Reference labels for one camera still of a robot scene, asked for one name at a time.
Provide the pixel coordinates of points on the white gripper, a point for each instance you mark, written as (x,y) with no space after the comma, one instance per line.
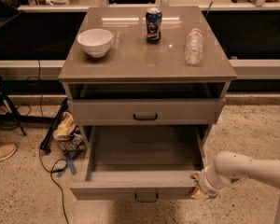
(202,181)

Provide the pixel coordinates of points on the grey drawer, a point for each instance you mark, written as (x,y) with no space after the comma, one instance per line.
(146,112)
(142,163)

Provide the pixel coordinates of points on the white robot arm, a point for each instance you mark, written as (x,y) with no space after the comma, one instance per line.
(230,168)

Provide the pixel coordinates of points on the grey top drawer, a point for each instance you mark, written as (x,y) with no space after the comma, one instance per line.
(146,112)

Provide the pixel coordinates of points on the grey drawer cabinet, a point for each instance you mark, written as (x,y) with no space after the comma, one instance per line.
(133,69)

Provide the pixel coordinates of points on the patterned small box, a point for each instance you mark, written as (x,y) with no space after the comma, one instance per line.
(71,143)

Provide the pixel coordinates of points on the blue tape cross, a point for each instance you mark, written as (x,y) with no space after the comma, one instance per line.
(70,157)

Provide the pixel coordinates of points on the clear plastic water bottle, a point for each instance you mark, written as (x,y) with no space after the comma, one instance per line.
(194,46)

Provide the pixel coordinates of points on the crumpled snack bag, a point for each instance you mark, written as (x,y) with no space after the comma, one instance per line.
(65,127)

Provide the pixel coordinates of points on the black power strip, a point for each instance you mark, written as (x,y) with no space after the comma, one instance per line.
(45,143)

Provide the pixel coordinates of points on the blue soda can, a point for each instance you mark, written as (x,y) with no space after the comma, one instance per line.
(153,23)

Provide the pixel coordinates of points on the white ceramic bowl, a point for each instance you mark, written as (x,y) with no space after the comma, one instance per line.
(95,42)

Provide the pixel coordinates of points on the black tripod stand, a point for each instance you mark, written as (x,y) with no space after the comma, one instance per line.
(9,112)

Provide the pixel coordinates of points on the tan shoe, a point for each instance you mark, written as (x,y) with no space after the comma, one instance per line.
(6,151)

